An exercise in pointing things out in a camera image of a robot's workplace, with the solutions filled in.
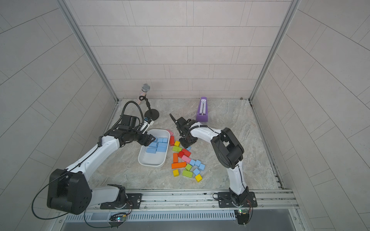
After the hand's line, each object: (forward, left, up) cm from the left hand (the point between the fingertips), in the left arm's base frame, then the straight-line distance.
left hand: (152, 133), depth 85 cm
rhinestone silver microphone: (+20, +5, +17) cm, 27 cm away
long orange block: (-15, -16, -10) cm, 24 cm away
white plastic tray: (-12, -5, -10) cm, 16 cm away
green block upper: (-5, -14, -10) cm, 18 cm away
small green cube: (-17, -22, -9) cm, 29 cm away
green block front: (-20, -21, -9) cm, 31 cm away
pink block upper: (+4, -10, -7) cm, 13 cm away
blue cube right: (-17, -29, -8) cm, 35 cm away
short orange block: (-11, -14, -11) cm, 21 cm away
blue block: (-7, +1, -9) cm, 11 cm away
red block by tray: (0, -11, -8) cm, 14 cm away
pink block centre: (-12, -20, -10) cm, 25 cm away
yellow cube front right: (-23, -27, -9) cm, 37 cm away
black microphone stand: (+23, +5, -9) cm, 25 cm away
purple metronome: (+18, -31, -3) cm, 36 cm away
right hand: (-1, -21, -11) cm, 24 cm away
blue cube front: (-19, -26, -9) cm, 34 cm away
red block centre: (-8, -19, -9) cm, 22 cm away
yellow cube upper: (-3, -14, -8) cm, 17 cm away
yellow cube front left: (-20, -15, -9) cm, 26 cm away
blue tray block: (-5, -5, -9) cm, 11 cm away
